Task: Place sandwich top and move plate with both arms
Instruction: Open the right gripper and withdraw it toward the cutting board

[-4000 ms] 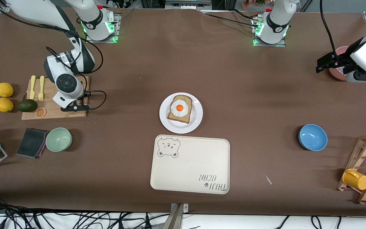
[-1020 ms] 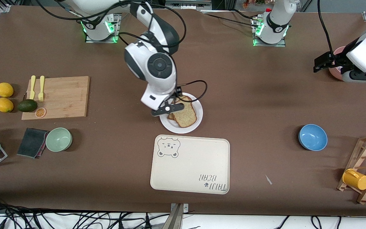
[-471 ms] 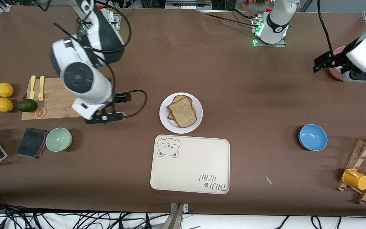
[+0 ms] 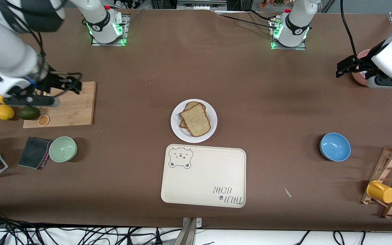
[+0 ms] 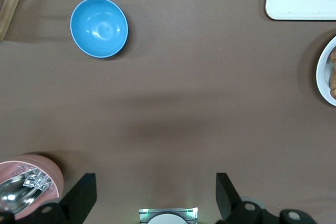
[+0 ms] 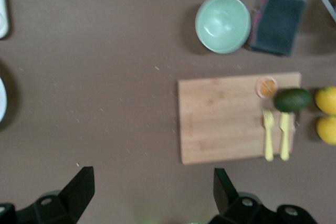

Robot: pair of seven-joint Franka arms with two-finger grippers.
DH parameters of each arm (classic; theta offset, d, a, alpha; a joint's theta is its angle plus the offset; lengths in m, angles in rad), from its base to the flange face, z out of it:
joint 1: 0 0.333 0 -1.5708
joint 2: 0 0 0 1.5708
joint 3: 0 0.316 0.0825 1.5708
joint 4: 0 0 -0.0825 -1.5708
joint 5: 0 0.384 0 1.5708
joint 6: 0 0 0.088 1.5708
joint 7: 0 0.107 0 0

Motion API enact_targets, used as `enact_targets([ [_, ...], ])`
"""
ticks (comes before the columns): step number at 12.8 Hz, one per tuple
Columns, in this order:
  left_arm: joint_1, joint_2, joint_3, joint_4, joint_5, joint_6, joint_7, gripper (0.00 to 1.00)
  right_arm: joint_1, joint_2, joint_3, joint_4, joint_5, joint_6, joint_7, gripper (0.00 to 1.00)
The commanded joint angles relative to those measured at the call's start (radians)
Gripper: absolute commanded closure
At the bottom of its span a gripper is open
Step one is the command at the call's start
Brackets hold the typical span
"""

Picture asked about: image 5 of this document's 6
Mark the blue bowl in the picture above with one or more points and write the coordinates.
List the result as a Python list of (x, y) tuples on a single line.
[(99, 27)]

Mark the wooden mug rack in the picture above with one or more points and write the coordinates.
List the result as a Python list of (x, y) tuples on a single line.
[(9, 1)]

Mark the clear ice cubes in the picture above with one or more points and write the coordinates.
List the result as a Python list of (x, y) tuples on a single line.
[(36, 182)]

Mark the metal scoop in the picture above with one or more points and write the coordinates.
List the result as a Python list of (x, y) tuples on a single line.
[(13, 197)]

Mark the brown bread slice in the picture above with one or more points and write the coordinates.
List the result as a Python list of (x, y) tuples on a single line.
[(333, 79)]

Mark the white round plate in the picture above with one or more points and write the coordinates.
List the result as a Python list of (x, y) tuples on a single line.
[(322, 74)]

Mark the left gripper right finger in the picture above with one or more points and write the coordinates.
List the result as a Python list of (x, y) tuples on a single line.
[(231, 203)]

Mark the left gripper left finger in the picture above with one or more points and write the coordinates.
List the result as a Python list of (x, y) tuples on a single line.
[(78, 200)]

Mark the pink bowl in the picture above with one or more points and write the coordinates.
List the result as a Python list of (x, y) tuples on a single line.
[(55, 175)]

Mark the aluminium arm base plate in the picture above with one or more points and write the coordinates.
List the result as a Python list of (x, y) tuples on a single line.
[(143, 214)]

